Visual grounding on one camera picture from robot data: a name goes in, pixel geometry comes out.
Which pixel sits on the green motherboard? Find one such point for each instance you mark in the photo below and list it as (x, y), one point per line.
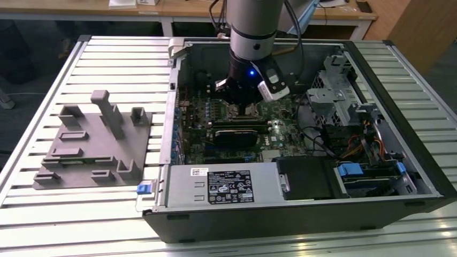
(286, 134)

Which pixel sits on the blue disk carrier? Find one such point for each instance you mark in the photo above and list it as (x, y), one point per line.
(348, 170)

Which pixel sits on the grey case latch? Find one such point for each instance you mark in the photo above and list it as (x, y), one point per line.
(177, 48)

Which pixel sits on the blue plastic clip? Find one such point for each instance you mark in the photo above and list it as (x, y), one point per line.
(400, 168)

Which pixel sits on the wooden cabinet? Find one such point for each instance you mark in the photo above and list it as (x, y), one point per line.
(422, 32)

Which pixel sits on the black graphics card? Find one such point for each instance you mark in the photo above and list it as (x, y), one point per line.
(236, 139)

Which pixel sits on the CPU socket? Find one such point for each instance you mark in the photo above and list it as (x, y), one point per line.
(227, 111)

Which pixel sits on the small black device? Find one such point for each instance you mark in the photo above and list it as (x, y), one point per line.
(364, 6)

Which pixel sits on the silver chipset heatsink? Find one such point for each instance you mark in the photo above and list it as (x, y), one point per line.
(272, 155)

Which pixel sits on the metal drive cage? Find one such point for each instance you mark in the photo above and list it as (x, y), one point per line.
(323, 97)

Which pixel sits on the blue case latch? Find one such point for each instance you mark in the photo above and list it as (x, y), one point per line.
(145, 188)

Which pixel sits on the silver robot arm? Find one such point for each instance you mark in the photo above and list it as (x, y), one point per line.
(250, 26)

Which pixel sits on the black plastic shroud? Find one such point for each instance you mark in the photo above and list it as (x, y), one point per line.
(311, 179)

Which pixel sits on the grey parts rack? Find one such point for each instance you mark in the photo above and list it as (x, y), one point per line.
(103, 150)

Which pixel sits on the green RAM stick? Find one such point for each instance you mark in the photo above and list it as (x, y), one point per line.
(90, 161)

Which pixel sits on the black PC case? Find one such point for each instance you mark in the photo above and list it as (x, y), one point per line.
(250, 225)

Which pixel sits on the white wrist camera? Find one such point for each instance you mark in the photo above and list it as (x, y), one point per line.
(275, 93)

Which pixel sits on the black RAM slot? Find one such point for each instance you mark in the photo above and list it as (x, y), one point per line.
(239, 121)
(239, 128)
(239, 125)

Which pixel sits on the grey power supply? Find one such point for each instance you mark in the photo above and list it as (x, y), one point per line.
(182, 192)

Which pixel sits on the small white box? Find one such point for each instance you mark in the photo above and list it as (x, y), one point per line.
(149, 2)

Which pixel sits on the grey stand foot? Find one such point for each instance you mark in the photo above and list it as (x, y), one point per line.
(6, 101)

